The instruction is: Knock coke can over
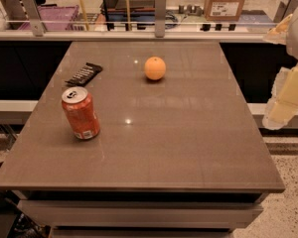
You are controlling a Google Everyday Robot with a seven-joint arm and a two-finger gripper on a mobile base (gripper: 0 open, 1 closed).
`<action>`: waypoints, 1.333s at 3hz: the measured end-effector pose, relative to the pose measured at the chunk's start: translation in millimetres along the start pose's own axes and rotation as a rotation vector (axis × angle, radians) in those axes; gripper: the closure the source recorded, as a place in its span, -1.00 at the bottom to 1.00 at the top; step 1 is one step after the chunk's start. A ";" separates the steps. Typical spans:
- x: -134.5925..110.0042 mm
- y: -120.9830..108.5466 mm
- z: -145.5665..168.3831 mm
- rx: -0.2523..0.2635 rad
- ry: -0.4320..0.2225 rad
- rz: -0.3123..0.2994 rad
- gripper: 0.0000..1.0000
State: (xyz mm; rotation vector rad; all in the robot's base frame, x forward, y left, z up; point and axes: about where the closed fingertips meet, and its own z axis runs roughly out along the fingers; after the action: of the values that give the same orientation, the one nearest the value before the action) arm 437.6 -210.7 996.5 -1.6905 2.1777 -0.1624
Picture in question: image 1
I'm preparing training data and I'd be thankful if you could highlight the orange and blue bin stack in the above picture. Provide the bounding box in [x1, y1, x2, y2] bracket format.
[100, 0, 155, 26]

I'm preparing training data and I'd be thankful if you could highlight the purple plastic crate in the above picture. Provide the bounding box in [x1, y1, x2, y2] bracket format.
[18, 5, 80, 32]

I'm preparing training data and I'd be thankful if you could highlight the grey railing post left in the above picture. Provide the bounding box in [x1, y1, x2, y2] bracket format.
[22, 0, 46, 37]

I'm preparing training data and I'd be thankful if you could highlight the black snack bar wrapper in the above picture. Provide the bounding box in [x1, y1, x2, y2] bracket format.
[66, 62, 103, 86]

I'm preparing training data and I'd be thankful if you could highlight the grey table drawer unit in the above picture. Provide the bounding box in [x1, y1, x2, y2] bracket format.
[18, 199, 263, 232]

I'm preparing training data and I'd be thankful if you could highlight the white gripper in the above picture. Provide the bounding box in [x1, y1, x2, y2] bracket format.
[262, 7, 298, 130]

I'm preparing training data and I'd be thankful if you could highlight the orange fruit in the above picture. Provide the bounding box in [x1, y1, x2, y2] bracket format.
[144, 57, 166, 80]

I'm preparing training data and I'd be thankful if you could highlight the red coke can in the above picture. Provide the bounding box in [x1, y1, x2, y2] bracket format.
[62, 86, 100, 140]

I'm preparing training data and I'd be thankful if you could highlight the grey railing post middle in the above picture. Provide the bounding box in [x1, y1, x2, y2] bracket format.
[155, 0, 166, 38]

